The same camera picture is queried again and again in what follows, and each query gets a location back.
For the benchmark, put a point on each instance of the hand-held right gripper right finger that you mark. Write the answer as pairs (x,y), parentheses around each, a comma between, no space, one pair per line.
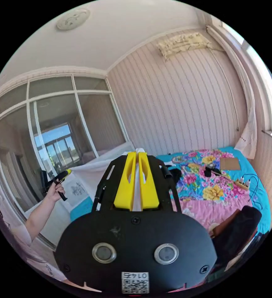
(149,188)

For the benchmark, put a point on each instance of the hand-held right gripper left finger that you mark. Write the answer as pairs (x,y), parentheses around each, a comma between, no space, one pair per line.
(124,186)

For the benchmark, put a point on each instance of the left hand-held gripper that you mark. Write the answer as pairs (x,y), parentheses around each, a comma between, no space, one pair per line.
(53,182)

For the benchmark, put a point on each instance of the white long sleeve shirt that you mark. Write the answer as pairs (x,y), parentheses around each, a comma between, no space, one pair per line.
(91,173)

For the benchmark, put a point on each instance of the person's left forearm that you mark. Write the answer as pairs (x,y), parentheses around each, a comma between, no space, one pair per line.
(39,215)

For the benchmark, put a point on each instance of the person's left hand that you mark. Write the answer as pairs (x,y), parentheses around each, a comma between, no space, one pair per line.
(54,194)

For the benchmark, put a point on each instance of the black cloth item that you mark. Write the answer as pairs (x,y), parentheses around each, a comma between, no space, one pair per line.
(176,175)

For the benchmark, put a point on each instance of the bed with floral quilt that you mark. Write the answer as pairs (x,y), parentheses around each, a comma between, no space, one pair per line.
(196,209)

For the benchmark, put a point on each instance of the glazed partition window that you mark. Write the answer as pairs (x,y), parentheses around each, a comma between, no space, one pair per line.
(17,144)

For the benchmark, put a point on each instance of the small black device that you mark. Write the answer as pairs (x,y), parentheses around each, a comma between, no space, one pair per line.
(208,172)

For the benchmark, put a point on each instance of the person's body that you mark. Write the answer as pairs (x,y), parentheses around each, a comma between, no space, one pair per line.
(12,235)

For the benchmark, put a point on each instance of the brown cardboard sheet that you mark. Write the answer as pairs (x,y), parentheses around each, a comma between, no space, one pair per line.
(230,164)

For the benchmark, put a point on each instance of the beige power strip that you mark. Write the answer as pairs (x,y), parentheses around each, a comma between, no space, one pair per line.
(242,184)

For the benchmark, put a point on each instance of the pile of clothes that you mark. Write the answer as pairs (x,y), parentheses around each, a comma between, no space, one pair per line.
(243,223)

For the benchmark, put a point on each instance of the white curtain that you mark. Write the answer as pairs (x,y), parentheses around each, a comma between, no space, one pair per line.
(249,137)

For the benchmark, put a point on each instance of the air conditioner with lace cover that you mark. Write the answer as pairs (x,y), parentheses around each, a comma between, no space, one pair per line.
(184,43)

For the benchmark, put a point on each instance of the round ceiling lamp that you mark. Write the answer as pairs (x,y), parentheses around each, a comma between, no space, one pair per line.
(73,19)

